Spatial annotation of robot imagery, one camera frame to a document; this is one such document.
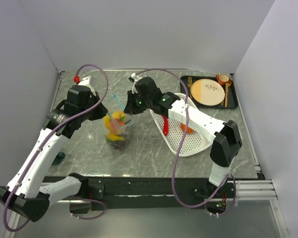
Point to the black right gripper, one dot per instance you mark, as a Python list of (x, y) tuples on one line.
[(130, 108)]

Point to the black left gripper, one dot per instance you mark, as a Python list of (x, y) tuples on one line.
[(101, 111)]

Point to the yellow banana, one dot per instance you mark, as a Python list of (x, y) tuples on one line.
[(109, 135)]

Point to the yellow pear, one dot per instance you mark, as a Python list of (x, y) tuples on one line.
[(118, 115)]

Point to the orange peach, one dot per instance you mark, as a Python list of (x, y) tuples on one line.
[(117, 127)]

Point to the clear zip top bag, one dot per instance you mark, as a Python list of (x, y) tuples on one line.
[(114, 104)]

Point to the small orange pumpkin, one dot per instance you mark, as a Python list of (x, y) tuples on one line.
[(183, 126)]

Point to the red grape bunch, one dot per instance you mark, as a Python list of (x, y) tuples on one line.
[(119, 144)]

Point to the white perforated plastic basket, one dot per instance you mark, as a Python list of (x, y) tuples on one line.
[(193, 143)]

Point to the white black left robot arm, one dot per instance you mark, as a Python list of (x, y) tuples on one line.
[(24, 194)]

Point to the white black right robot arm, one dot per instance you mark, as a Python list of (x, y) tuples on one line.
[(223, 136)]

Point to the red chili pepper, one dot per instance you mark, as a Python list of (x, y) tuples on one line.
[(165, 126)]

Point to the gold fork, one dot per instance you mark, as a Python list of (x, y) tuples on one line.
[(189, 84)]

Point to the beige plate with branch pattern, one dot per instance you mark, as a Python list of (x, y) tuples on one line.
[(207, 92)]

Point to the dark green mug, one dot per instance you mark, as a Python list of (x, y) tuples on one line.
[(58, 159)]

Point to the small orange cup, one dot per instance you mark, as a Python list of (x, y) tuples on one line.
[(222, 79)]

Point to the wooden knife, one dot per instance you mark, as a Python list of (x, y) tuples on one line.
[(226, 93)]

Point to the black rectangular tray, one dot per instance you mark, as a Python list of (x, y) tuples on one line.
[(232, 96)]

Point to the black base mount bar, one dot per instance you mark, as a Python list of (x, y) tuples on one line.
[(133, 192)]

